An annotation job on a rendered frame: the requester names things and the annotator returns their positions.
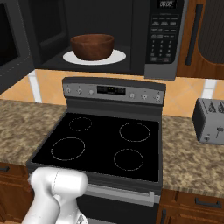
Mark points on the brown wall cupboard door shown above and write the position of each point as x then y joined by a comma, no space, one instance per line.
201,65

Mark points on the grey steel toaster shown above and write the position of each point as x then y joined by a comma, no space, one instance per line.
211,122

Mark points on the black microwave oven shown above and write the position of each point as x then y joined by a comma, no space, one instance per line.
163,35

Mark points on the white microwave turntable plate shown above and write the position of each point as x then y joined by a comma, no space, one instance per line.
118,56

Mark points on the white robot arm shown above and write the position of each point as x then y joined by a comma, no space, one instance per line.
55,186

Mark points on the grey stove knob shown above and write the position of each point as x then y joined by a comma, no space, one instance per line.
144,96
157,97
132,95
91,92
79,91
68,90

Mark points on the brown wooden bowl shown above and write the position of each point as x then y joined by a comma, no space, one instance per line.
92,46

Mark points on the brown wooden drawer front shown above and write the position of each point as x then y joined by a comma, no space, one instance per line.
186,201
17,172

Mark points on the black oven door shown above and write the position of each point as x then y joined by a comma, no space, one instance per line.
116,211

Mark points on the brown base cupboard door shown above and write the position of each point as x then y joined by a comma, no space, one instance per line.
189,219
13,201

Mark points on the black microwave door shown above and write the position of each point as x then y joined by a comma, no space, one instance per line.
11,43

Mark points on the black and steel stove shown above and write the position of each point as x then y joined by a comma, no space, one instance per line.
102,140

